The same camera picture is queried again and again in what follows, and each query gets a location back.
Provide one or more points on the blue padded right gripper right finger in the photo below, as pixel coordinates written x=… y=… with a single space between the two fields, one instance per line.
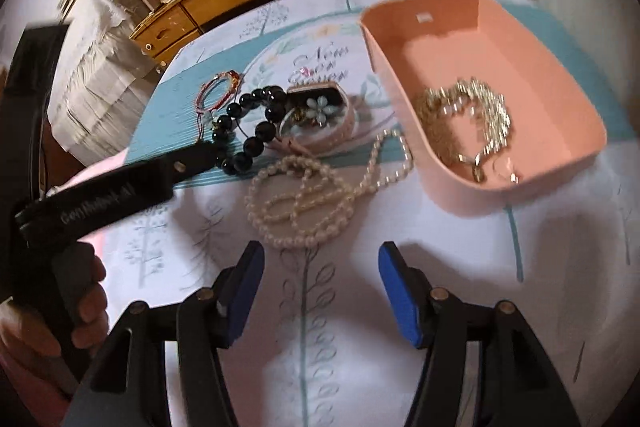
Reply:
x=408 y=291

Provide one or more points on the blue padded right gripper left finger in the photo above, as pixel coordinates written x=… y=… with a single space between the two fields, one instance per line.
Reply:
x=236 y=295

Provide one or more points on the person's left hand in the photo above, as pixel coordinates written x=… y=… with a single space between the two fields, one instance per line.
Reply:
x=53 y=312

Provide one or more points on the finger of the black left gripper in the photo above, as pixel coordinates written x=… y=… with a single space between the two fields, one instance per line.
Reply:
x=189 y=161

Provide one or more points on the pink plastic tray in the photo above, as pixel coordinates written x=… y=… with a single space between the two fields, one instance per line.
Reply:
x=417 y=44

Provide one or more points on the white lace covered furniture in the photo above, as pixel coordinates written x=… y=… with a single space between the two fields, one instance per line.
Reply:
x=103 y=81

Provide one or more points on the gold chain jewelry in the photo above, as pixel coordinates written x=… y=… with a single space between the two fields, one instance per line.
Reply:
x=469 y=127

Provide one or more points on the patterned white teal tablecloth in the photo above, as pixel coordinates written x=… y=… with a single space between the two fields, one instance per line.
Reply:
x=321 y=347

